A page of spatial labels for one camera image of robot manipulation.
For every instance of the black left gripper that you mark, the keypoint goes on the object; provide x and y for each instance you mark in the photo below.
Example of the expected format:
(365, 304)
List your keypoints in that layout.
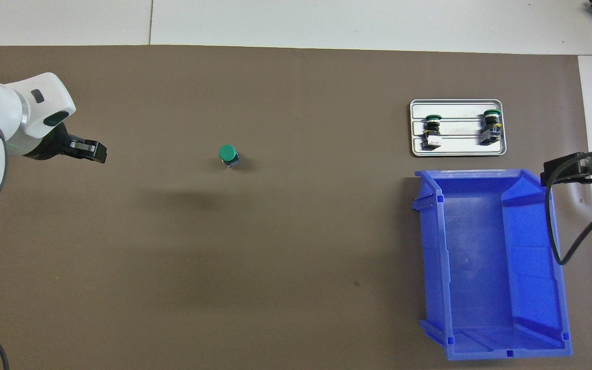
(52, 146)

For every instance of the green push button switch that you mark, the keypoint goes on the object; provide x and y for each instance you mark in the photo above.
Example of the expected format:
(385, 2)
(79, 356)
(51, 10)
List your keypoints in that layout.
(491, 128)
(227, 152)
(432, 133)

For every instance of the grey metal tray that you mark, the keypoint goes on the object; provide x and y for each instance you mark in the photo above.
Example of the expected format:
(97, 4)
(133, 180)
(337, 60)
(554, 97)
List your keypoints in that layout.
(458, 149)

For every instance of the blue plastic storage bin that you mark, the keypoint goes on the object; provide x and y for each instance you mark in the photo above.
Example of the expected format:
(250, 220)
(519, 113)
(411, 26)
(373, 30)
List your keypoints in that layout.
(481, 257)

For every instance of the brown table mat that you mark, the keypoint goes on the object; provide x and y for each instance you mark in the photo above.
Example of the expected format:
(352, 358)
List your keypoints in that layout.
(172, 282)

